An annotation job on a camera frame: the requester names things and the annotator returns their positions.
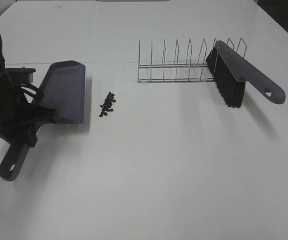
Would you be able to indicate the chrome wire dish rack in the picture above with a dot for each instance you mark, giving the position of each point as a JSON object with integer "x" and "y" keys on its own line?
{"x": 189, "y": 66}

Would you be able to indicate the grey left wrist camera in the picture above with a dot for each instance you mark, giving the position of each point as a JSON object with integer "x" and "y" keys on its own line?
{"x": 21, "y": 74}

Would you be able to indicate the pile of coffee beans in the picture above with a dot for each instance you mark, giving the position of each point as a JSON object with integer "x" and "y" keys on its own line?
{"x": 107, "y": 105}

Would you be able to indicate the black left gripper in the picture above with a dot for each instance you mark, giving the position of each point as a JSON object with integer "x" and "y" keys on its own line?
{"x": 21, "y": 114}

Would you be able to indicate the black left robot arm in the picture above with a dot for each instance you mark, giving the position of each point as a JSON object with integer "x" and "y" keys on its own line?
{"x": 19, "y": 107}

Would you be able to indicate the grey hand brush black bristles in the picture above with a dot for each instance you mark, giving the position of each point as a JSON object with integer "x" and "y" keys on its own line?
{"x": 231, "y": 72}

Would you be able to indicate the grey plastic dustpan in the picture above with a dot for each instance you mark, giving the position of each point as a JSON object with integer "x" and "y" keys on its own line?
{"x": 64, "y": 90}

